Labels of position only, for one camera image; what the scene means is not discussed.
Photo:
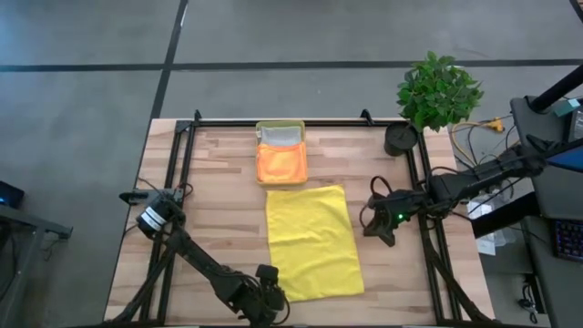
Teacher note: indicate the grey metal stand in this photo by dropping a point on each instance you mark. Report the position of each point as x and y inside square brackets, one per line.
[32, 221]

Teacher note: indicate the green leafy plant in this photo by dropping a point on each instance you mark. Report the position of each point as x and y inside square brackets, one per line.
[437, 91]

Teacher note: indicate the yellow translucent plastic bin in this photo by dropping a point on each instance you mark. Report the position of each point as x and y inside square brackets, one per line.
[279, 123]

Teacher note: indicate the grey microfiber towel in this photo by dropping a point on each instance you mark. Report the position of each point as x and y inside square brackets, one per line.
[280, 135]

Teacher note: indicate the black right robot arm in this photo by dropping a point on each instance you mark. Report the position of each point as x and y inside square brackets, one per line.
[483, 175]

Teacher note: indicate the black slanted pole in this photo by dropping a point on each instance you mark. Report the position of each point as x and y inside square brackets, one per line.
[555, 89]

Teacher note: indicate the black aluminium table frame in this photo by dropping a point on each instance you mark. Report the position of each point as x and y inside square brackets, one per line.
[319, 123]

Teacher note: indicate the orange microfiber towel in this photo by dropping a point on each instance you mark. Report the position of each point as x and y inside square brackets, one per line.
[281, 163]

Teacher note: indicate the black desk beam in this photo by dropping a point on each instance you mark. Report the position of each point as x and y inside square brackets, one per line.
[505, 214]

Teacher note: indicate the black backlit keyboard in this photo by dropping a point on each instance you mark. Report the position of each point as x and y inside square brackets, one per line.
[569, 239]

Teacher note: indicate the black plant pot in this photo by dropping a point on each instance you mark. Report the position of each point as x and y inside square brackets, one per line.
[401, 139]

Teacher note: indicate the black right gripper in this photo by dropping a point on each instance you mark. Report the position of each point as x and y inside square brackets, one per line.
[394, 209]

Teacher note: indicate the grey desk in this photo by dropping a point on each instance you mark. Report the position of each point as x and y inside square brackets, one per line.
[546, 196]

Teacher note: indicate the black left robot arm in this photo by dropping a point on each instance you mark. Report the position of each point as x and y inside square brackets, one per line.
[196, 255]

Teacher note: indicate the black device blue light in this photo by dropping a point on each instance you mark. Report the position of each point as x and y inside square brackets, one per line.
[9, 195]

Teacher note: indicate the yellow microfiber towel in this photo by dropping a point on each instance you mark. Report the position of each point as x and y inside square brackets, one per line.
[314, 246]

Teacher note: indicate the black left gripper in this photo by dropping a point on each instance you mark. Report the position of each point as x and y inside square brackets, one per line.
[266, 300]

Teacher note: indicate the small teal box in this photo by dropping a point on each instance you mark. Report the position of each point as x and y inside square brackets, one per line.
[567, 107]

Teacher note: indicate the blue-screen laptop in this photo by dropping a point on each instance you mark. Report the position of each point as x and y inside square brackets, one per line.
[569, 159]

